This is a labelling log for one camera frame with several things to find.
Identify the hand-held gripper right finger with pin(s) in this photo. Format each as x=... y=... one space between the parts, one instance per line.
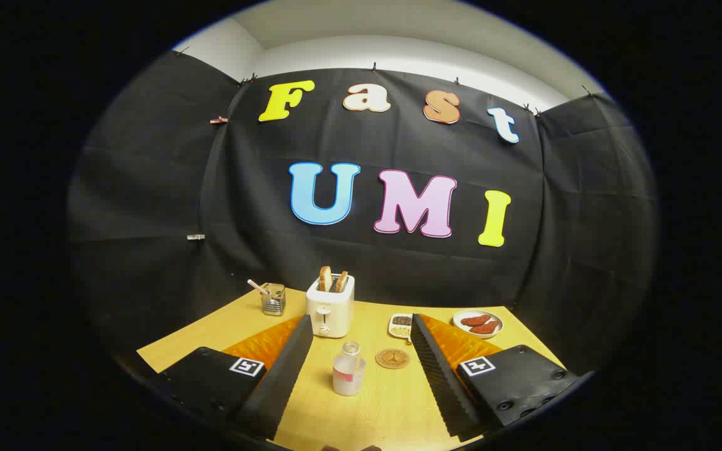
x=436 y=376

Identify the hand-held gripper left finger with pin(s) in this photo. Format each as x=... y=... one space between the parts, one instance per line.
x=279 y=382

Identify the round brown coaster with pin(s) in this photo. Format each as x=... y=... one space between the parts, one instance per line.
x=392 y=358

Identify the clear juice bottle pink label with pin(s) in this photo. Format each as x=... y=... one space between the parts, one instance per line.
x=348 y=376

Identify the round white plate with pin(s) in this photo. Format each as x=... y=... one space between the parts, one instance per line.
x=461 y=330

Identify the wooden table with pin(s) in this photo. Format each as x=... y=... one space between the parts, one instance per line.
x=386 y=407

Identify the white rectangular divided dish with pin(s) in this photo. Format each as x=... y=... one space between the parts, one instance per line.
x=400 y=326

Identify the red fried food piece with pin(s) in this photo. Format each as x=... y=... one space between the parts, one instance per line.
x=484 y=327
x=475 y=320

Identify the white toaster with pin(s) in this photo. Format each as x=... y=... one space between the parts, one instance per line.
x=329 y=310

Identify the pink striped straw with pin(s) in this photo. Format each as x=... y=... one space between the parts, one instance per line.
x=256 y=286

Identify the toast slice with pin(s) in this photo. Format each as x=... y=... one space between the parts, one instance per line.
x=341 y=282
x=324 y=279

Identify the black backdrop cloth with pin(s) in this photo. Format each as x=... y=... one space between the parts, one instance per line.
x=398 y=263

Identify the small pink clip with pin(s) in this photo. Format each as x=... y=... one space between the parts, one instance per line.
x=219 y=119

